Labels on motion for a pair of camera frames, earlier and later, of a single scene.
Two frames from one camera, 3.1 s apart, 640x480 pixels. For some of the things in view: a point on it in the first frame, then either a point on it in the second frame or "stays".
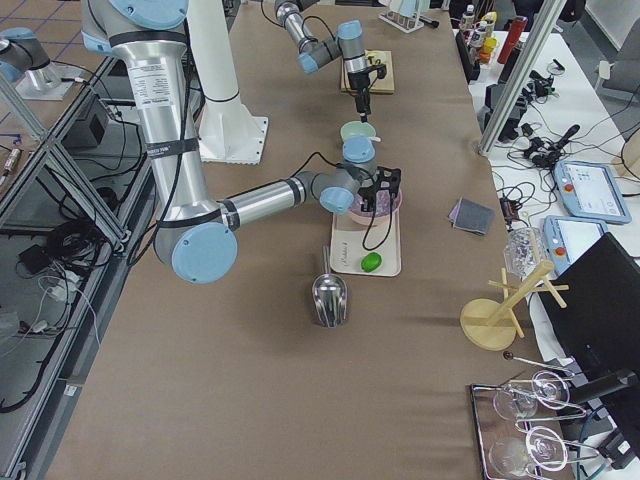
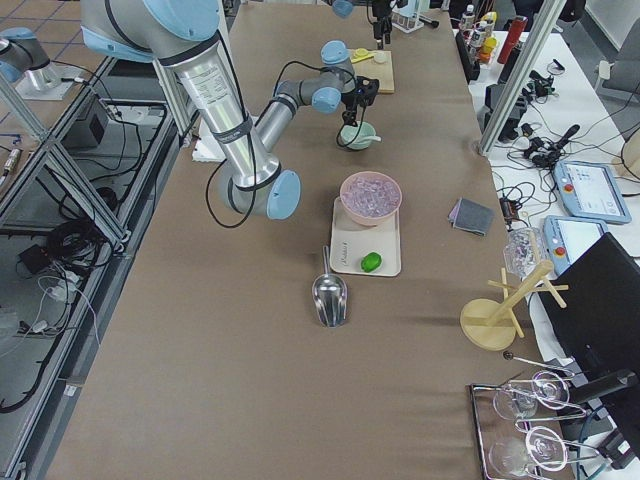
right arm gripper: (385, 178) to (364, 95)
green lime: (371, 262) stays
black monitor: (599, 325) stays
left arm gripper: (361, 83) to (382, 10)
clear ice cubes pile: (382, 204) stays
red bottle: (514, 35) stays
